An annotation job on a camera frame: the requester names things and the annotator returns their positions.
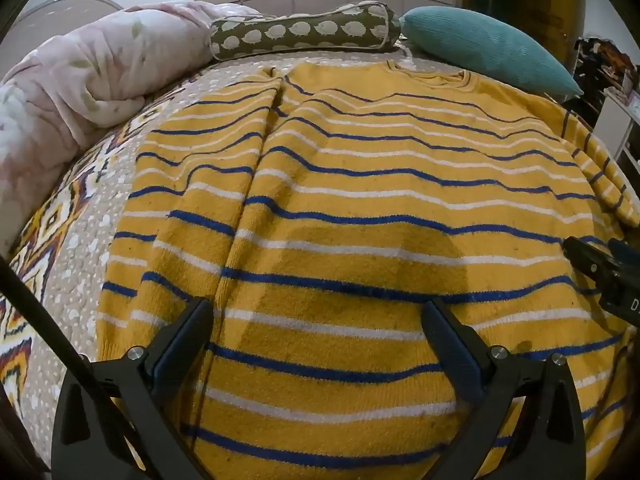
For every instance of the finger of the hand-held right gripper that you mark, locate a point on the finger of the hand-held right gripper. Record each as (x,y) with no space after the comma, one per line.
(625,252)
(590,260)

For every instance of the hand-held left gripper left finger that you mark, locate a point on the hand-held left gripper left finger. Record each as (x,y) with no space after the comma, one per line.
(167,360)

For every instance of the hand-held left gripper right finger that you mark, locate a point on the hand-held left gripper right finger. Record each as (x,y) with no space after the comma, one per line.
(455,355)

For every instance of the yellow striped sweater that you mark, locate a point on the yellow striped sweater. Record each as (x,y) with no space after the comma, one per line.
(380,195)

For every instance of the beige dotted quilt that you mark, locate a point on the beige dotted quilt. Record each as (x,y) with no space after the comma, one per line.
(70,280)

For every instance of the white shelf unit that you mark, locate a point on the white shelf unit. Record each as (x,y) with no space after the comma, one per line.
(625,120)

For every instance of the geometric patterned blanket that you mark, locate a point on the geometric patterned blanket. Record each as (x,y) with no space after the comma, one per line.
(30,260)

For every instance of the teal pillow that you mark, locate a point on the teal pillow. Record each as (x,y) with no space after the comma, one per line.
(485,47)

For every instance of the pink floral comforter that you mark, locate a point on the pink floral comforter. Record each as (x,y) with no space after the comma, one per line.
(85,75)

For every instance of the olive hedgehog print bolster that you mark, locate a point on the olive hedgehog print bolster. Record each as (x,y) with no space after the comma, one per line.
(300,30)

